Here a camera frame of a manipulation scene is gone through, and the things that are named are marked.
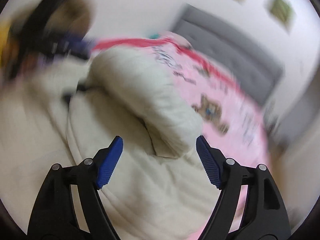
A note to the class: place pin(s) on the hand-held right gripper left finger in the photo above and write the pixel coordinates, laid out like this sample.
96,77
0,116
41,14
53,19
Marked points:
110,162

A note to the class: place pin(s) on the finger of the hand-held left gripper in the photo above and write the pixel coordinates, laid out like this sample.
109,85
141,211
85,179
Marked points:
72,45

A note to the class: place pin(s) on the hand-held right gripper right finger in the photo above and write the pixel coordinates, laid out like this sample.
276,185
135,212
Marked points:
208,162

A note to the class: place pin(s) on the cream quilted hooded jacket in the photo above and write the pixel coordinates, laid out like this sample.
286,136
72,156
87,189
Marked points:
137,92

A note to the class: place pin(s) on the brown padded coat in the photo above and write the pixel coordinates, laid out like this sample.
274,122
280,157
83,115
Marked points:
77,12

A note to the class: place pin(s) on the person's yellow orange clothing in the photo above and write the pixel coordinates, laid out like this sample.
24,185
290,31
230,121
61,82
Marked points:
3,42

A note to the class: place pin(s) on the pink printed blanket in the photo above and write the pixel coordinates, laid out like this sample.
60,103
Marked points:
225,100

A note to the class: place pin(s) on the teal plush toy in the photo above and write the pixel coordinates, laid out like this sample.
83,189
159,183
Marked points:
153,35

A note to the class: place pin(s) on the grey nightstand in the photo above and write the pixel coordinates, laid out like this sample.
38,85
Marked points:
295,120

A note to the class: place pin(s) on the printed pillow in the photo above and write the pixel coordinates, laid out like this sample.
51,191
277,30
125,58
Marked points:
178,38

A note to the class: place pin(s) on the grey upholstered bed headboard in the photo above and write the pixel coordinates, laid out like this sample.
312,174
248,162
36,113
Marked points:
237,50

